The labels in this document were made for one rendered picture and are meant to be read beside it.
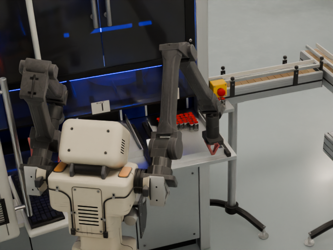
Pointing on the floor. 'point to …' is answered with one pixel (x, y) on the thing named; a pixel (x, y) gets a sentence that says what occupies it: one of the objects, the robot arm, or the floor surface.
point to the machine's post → (203, 65)
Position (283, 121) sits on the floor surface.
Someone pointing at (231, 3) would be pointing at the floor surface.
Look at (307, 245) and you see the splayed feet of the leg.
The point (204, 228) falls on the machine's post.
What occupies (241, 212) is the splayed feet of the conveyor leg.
